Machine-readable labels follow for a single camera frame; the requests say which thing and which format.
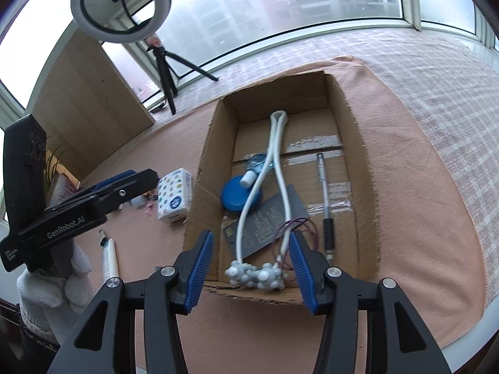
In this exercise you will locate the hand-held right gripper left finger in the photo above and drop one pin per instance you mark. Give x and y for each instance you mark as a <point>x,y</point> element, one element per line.
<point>199,272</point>

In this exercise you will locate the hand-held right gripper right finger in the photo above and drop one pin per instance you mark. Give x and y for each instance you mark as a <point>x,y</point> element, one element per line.
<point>302,272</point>

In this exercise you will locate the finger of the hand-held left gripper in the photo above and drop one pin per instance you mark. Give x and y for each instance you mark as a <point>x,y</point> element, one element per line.
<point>115,179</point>
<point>128,191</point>

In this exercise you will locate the white massager with grey balls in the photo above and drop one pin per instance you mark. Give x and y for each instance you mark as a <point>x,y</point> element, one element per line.
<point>243,272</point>

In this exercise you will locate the patterned tissue pack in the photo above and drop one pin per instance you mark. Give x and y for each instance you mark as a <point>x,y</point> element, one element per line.
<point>173,198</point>

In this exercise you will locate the clear pen with black grip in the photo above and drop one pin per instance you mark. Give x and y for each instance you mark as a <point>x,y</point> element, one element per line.
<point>328,233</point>

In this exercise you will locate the dark grey card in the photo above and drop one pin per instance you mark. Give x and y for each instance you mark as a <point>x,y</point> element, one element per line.
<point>269,218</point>

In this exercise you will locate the white blue lotion tube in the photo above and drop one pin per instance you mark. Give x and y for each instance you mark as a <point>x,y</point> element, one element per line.
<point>110,261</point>

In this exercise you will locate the blue round case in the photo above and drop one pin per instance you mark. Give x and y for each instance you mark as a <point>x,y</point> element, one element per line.
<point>234,194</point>

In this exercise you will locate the small blue white bottle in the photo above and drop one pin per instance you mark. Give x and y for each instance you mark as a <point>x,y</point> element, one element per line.
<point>248,179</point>

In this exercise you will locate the cardboard box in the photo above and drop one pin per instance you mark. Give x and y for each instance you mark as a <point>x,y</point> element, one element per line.
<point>300,124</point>

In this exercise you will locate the person's left forearm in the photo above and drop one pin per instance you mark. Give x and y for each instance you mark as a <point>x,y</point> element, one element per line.
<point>37,346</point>

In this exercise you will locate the person's left hand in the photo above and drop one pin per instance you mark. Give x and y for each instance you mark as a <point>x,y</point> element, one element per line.
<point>74,280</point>

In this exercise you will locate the potted green plant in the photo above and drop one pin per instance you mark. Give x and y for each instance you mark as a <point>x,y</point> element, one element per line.
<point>62,189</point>

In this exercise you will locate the light wooden board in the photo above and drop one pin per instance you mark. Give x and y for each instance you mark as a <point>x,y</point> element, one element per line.
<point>89,105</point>

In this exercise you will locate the black tripod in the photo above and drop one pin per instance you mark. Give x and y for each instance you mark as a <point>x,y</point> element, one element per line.
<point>168,81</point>

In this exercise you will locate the checkered pink cloth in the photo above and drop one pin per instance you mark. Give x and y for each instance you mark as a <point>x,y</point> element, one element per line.
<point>448,105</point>

